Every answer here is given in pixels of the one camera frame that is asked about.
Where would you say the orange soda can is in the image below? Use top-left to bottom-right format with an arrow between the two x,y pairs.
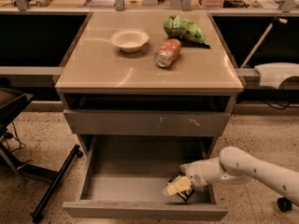
155,38 -> 181,68

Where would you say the black floor cable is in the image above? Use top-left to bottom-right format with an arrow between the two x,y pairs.
3,121 -> 27,154

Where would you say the green chip bag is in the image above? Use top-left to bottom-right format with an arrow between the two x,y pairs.
164,16 -> 208,46

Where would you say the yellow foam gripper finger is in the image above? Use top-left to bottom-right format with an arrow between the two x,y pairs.
163,175 -> 192,198

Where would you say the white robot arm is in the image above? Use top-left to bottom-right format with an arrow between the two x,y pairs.
164,147 -> 299,211

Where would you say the black caster wheel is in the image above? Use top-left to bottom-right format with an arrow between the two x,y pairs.
277,197 -> 292,212

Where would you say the dark rxbar chocolate bar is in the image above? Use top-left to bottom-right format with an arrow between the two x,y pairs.
166,175 -> 195,203

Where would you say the white bowl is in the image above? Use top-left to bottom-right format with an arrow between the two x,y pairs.
111,29 -> 150,53

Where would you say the white stick with black grip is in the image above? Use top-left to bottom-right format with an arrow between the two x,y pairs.
240,17 -> 288,68

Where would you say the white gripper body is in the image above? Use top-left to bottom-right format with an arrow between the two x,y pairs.
179,161 -> 207,189

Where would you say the grey upper drawer front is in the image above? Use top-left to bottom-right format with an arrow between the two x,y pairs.
64,109 -> 230,136

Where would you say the open grey lower drawer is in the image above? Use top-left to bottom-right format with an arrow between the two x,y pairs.
64,135 -> 228,221

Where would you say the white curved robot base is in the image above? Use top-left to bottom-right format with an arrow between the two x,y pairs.
254,63 -> 299,89

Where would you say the black rolling stand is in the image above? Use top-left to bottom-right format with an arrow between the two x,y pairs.
0,82 -> 83,224

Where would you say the grey drawer cabinet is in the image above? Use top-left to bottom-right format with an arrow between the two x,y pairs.
55,9 -> 243,157

